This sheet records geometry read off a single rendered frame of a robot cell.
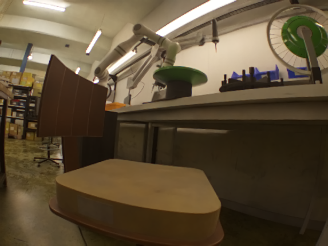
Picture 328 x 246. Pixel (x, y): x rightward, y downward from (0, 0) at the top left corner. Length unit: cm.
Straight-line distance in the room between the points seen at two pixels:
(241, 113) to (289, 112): 19
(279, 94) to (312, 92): 12
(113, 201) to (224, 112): 54
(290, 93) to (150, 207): 49
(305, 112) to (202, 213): 46
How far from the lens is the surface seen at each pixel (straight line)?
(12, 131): 597
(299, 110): 59
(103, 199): 28
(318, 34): 109
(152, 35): 112
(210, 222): 28
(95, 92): 61
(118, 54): 116
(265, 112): 60
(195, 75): 80
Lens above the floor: 74
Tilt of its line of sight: 3 degrees up
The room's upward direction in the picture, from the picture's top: 5 degrees clockwise
